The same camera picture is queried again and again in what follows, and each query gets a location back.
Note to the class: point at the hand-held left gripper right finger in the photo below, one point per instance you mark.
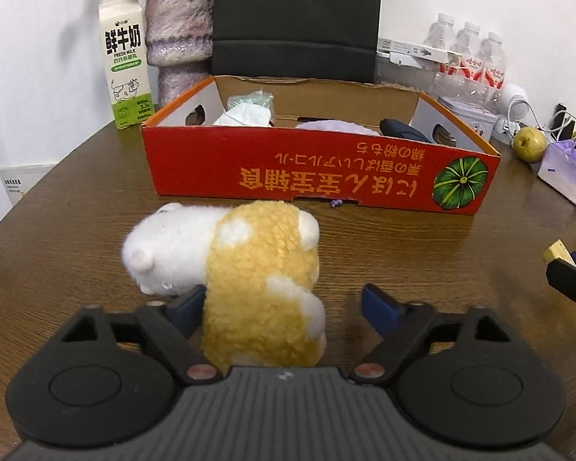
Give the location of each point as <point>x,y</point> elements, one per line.
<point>381,309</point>

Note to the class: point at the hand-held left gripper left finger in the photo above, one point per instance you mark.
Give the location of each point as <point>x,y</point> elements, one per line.
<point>186,308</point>

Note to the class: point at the small tan block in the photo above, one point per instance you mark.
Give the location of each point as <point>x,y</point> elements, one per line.
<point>557,250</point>

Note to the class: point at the white and yellow plush toy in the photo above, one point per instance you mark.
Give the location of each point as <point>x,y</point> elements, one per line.
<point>254,273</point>

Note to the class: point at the red cardboard box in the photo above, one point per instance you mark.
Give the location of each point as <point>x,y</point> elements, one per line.
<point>269,168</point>

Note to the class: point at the purple plush toy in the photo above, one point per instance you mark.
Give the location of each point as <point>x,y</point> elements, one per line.
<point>336,127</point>

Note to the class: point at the white tissue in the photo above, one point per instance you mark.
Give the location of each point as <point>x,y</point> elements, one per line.
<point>242,116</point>

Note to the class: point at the iridescent plastic bag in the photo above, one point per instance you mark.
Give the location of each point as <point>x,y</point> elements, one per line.
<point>249,100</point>

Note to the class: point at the purple tissue pack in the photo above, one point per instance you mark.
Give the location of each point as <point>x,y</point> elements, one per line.
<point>564,173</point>

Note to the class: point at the yellow-green fruit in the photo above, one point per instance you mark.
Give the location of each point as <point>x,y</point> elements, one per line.
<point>529,144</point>

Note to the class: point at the white round device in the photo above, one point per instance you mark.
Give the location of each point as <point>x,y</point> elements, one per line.
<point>516,101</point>

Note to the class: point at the printed tin box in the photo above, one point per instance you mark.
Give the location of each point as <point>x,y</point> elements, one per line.
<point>470,115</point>

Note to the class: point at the white labelled box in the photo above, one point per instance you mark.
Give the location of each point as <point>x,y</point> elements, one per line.
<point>24,182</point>

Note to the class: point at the red label water bottle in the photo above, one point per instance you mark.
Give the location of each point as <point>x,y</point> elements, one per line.
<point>492,65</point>
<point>439,41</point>
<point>466,55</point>

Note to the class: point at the milk carton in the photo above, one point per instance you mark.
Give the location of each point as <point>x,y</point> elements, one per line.
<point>125,62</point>

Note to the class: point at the long white flat box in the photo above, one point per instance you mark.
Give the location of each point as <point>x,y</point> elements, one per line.
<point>410,50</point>

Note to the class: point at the purple-white ceramic vase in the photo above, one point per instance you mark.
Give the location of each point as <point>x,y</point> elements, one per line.
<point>177,29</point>

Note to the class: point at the black chair back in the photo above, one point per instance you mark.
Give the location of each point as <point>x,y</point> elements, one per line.
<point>297,19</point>

